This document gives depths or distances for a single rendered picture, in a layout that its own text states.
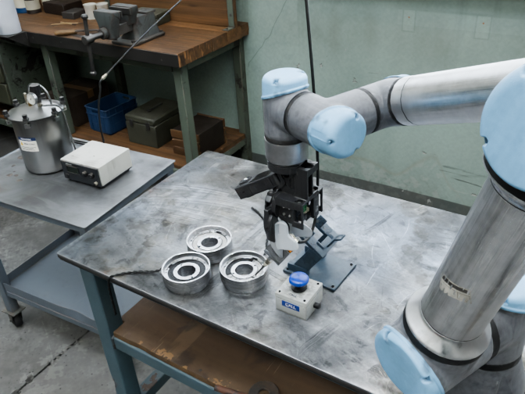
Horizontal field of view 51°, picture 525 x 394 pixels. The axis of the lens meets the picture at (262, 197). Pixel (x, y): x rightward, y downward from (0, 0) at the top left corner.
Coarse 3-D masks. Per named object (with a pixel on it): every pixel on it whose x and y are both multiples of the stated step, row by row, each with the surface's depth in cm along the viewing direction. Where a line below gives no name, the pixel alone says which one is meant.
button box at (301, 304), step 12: (288, 288) 110; (300, 288) 110; (312, 288) 110; (276, 300) 111; (288, 300) 109; (300, 300) 107; (312, 300) 109; (288, 312) 110; (300, 312) 108; (312, 312) 111
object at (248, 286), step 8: (232, 256) 122; (240, 256) 123; (248, 256) 122; (256, 256) 122; (264, 256) 120; (224, 264) 120; (240, 264) 120; (248, 264) 120; (224, 272) 118; (232, 272) 118; (240, 272) 121; (248, 272) 122; (256, 272) 118; (264, 272) 116; (224, 280) 116; (232, 280) 114; (248, 280) 114; (256, 280) 115; (264, 280) 116; (232, 288) 116; (240, 288) 115; (248, 288) 115; (256, 288) 117
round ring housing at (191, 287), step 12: (192, 252) 123; (168, 264) 122; (180, 264) 122; (192, 264) 121; (204, 264) 121; (180, 276) 118; (192, 276) 118; (204, 276) 116; (180, 288) 115; (192, 288) 116
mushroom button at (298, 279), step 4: (296, 272) 110; (300, 272) 110; (292, 276) 109; (296, 276) 109; (300, 276) 109; (304, 276) 109; (308, 276) 109; (292, 280) 108; (296, 280) 108; (300, 280) 108; (304, 280) 108; (308, 280) 108; (292, 284) 108; (296, 284) 108; (300, 284) 108; (304, 284) 108
